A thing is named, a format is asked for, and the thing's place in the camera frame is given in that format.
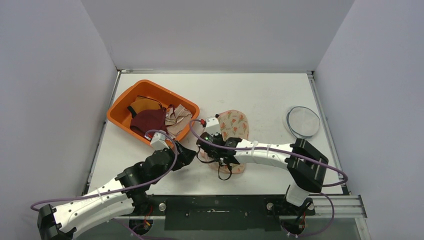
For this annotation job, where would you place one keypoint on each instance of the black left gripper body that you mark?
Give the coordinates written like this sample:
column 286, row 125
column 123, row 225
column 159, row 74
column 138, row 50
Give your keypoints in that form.
column 182, row 160

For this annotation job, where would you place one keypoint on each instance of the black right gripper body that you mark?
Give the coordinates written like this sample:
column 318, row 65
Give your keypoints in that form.
column 209, row 147

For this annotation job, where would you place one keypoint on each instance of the floral padded bra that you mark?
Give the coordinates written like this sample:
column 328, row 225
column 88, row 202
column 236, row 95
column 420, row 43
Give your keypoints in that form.
column 233, row 124

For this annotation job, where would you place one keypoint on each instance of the dark red bra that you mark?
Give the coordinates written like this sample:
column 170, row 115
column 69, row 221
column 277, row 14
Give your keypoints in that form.
column 149, row 119

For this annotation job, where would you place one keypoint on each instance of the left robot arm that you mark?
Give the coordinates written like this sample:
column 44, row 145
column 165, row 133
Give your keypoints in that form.
column 125, row 194

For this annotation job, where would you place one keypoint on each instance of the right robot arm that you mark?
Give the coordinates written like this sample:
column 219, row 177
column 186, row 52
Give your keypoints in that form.
column 301, row 159

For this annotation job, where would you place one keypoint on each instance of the beige crumpled garment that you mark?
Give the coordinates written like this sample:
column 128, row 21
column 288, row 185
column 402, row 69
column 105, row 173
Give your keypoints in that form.
column 176, row 120

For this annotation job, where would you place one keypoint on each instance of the orange plastic tub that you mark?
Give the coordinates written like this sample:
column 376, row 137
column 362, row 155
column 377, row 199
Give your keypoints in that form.
column 120, row 115

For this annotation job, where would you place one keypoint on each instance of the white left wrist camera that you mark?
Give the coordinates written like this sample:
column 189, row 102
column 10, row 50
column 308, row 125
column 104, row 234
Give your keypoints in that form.
column 158, row 141

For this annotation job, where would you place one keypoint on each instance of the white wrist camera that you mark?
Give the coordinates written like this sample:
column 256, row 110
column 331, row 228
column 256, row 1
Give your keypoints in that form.
column 212, row 126
column 158, row 141

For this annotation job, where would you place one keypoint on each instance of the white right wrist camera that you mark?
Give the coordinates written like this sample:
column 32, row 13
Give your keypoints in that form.
column 212, row 126

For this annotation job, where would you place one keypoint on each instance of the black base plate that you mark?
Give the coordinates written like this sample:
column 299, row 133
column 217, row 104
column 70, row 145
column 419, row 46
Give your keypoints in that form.
column 222, row 212

